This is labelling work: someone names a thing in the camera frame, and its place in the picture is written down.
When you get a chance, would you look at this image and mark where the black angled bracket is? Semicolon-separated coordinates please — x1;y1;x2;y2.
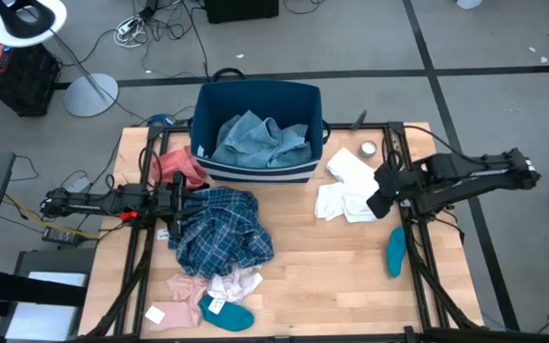
350;109;369;131

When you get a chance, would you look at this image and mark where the white pale pink garment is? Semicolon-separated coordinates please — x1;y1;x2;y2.
206;266;264;305

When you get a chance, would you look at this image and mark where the grey cart with white panel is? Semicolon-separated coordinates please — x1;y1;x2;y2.
0;247;97;343

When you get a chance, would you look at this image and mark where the black power adapter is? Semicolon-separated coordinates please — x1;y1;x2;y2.
41;226;84;248

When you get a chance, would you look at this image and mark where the yellow cable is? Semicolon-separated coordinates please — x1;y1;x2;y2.
2;192;99;239

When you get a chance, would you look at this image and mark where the white t-shirt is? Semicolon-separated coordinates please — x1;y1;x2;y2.
314;146;385;224

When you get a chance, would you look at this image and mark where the light blue denim shirt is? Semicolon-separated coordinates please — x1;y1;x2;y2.
210;110;314;170

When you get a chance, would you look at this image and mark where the white square paper tag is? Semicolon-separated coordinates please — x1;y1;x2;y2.
144;305;167;326

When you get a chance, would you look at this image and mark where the blue plaid shirt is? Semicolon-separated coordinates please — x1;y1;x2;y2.
167;186;275;280

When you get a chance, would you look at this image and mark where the white power strip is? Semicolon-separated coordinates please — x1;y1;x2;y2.
113;16;150;49

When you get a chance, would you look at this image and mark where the grey adapter box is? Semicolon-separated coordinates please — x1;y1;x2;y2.
67;175;92;194

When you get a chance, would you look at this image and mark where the black floor cable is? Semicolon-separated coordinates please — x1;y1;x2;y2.
131;0;212;81

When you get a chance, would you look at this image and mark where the black toolbox with red lid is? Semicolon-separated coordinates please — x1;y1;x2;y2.
0;40;64;118

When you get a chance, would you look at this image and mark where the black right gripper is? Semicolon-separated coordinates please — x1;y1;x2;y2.
366;159;431;220

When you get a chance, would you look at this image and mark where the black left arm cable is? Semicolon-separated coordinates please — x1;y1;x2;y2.
138;146;164;190

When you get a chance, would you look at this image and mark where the white ring floor lamp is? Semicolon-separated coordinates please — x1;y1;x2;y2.
0;0;120;119

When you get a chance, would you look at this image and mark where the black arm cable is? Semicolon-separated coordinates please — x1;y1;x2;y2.
138;146;164;190
400;123;459;156

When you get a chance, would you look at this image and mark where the black aluminium table frame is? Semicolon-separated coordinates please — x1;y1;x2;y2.
76;121;485;343

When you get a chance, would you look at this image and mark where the teal sock with white label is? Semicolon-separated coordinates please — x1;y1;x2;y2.
197;294;255;333

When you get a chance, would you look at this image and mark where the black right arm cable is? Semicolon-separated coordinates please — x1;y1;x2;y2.
400;123;459;156

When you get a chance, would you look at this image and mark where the coral red cloth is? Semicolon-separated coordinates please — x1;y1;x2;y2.
150;146;212;191

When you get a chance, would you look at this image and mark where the light pink garment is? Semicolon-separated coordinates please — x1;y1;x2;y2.
149;272;209;333

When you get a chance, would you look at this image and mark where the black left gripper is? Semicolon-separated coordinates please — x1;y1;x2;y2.
157;171;210;240

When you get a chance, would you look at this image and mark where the black floor box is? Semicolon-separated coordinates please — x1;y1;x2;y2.
204;0;280;25

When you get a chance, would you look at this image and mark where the silver tape roll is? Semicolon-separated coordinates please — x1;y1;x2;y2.
357;140;379;160

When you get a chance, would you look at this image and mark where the blue coiled cable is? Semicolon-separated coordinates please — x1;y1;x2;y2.
148;112;175;128

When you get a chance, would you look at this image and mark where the navy white striped fabric bin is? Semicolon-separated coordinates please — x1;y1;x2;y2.
187;68;329;185

